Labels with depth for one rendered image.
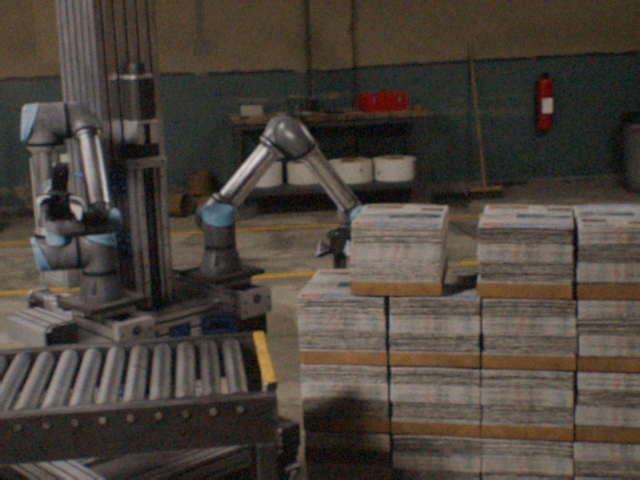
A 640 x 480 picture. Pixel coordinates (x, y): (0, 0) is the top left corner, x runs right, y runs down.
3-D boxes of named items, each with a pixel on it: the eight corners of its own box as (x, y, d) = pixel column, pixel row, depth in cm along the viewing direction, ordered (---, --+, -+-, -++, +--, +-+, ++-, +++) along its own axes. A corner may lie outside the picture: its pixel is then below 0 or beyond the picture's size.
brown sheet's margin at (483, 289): (483, 267, 346) (483, 255, 345) (569, 269, 340) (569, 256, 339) (476, 296, 310) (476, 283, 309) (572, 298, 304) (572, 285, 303)
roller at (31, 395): (57, 366, 285) (55, 349, 284) (32, 429, 240) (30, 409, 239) (39, 367, 285) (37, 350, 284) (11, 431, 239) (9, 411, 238)
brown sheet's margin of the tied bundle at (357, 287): (357, 282, 332) (357, 269, 331) (445, 283, 327) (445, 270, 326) (350, 294, 317) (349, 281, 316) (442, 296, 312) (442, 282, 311)
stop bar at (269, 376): (265, 337, 288) (264, 330, 288) (278, 389, 246) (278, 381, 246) (253, 338, 288) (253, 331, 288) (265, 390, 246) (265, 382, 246)
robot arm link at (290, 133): (300, 113, 357) (380, 214, 373) (292, 111, 367) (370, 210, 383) (275, 134, 355) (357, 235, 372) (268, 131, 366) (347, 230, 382)
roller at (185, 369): (193, 357, 290) (195, 340, 289) (195, 417, 244) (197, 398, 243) (176, 355, 289) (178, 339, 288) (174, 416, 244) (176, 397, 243)
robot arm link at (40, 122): (82, 273, 322) (68, 102, 311) (34, 278, 318) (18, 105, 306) (79, 265, 333) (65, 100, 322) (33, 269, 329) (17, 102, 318)
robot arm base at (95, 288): (70, 298, 332) (68, 269, 330) (110, 289, 342) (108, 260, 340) (94, 306, 321) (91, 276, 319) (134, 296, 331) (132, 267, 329)
